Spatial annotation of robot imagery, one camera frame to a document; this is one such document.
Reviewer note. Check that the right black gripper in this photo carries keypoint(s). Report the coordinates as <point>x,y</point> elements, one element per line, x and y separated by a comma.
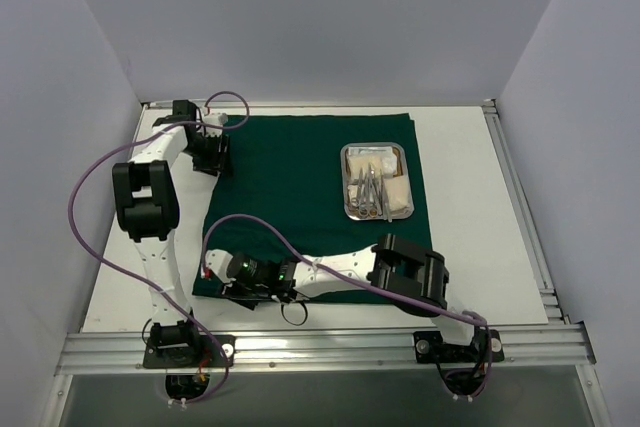
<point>240,292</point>

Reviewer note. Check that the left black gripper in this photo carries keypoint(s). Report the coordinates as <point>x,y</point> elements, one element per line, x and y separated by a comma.
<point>211,158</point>

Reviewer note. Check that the dark green surgical cloth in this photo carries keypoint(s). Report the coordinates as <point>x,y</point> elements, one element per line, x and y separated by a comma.
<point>287,179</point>

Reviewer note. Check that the stainless steel instrument tray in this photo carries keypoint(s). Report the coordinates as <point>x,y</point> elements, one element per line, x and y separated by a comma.
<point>398,190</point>

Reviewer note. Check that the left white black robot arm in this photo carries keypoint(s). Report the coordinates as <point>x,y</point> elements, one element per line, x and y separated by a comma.
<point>147,209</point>

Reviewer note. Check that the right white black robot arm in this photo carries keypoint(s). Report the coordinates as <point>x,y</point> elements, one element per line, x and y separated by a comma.
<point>409,275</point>

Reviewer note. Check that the steel surgical scissors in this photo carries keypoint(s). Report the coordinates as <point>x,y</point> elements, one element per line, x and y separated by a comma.
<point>360,201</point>

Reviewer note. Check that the steel forceps clamp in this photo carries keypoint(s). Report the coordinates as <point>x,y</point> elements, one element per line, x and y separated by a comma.
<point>371,196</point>

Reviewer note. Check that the green white suture packet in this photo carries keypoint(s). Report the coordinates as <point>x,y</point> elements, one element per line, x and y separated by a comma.
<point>370,150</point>

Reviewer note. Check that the cotton ball bag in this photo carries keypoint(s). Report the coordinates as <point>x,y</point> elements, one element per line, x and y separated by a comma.
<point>362,165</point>

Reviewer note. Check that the steel tweezers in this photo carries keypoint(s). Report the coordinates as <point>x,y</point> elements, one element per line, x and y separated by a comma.
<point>385,199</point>

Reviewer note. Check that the white gauze pad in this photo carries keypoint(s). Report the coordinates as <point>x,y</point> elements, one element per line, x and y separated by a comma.
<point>389,166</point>

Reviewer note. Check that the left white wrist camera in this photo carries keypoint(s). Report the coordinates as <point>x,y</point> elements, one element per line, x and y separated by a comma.
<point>214,123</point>

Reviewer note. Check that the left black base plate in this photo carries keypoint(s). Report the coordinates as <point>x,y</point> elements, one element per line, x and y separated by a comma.
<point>206,354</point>

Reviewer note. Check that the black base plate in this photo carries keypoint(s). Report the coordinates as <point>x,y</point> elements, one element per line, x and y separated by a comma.
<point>206,354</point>
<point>430,348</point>

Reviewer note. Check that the front aluminium frame rail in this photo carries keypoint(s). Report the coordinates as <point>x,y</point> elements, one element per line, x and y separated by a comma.
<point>328,351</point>

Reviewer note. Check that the aluminium frame rail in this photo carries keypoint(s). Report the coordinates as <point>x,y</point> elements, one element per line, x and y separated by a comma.
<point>535,253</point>
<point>310,103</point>
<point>328,351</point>

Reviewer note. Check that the back aluminium frame rail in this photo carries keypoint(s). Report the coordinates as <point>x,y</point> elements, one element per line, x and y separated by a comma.
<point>310,103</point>

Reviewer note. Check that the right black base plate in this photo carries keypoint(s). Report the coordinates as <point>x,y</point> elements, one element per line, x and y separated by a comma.
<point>430,348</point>

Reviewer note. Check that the right aluminium frame rail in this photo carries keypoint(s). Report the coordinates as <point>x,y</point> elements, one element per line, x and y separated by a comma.
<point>535,253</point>

